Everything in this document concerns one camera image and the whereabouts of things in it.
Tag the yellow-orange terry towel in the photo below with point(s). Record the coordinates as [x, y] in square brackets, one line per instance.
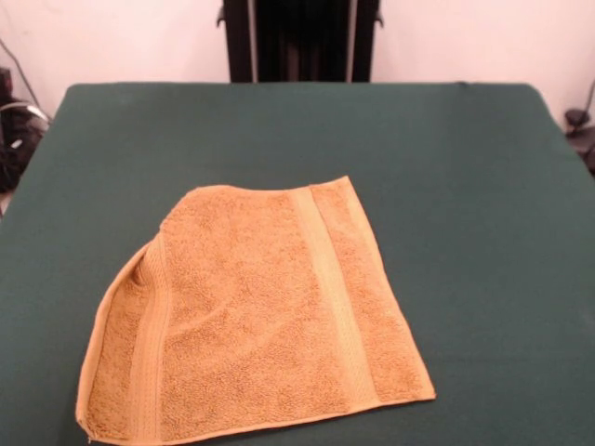
[255, 316]

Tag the dark green tablecloth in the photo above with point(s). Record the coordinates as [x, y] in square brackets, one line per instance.
[465, 186]

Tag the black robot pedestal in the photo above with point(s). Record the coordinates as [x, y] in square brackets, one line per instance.
[302, 46]

